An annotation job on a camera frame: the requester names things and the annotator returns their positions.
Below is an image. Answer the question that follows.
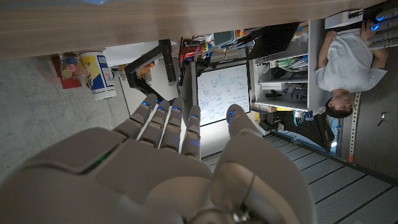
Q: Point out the white wipes canister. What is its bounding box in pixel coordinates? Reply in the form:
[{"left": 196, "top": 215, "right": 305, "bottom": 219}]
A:
[{"left": 79, "top": 51, "right": 118, "bottom": 101}]

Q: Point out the person in grey shirt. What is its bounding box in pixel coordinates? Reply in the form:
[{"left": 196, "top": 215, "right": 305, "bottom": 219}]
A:
[{"left": 314, "top": 21, "right": 390, "bottom": 119}]

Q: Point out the computer monitor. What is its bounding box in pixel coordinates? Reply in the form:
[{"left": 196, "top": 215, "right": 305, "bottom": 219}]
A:
[{"left": 185, "top": 60, "right": 200, "bottom": 108}]

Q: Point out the white shelf cabinet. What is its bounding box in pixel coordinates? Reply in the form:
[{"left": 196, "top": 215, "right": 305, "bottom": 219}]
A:
[{"left": 248, "top": 19, "right": 330, "bottom": 113}]

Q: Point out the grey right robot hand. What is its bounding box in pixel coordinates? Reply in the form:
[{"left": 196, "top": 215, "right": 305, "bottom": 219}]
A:
[{"left": 0, "top": 93, "right": 318, "bottom": 224}]

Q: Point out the black laptop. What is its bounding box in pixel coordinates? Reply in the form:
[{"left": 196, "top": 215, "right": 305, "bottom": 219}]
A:
[{"left": 245, "top": 21, "right": 301, "bottom": 60}]

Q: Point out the whiteboard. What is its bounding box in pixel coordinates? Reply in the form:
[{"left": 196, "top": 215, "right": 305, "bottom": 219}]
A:
[{"left": 196, "top": 63, "right": 251, "bottom": 127}]

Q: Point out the white power strip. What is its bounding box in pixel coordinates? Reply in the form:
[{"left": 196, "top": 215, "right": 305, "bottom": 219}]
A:
[{"left": 324, "top": 9, "right": 364, "bottom": 30}]

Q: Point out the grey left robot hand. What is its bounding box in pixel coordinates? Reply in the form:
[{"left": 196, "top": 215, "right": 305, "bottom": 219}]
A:
[{"left": 368, "top": 7, "right": 398, "bottom": 50}]

